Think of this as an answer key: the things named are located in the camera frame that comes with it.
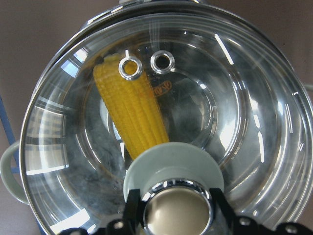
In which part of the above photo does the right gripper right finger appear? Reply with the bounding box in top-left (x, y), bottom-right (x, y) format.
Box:
top-left (209, 188), bottom-right (236, 230)

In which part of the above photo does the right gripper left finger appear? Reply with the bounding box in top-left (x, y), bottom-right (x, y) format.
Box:
top-left (122, 189), bottom-right (147, 230)

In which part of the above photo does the glass pot lid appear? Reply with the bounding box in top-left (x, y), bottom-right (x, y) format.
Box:
top-left (19, 4), bottom-right (313, 235)

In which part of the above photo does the yellow corn cob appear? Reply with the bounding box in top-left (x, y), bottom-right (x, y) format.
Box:
top-left (93, 54), bottom-right (169, 160)

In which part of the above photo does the pale green electric pot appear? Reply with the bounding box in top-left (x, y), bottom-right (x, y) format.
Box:
top-left (0, 0), bottom-right (313, 235)

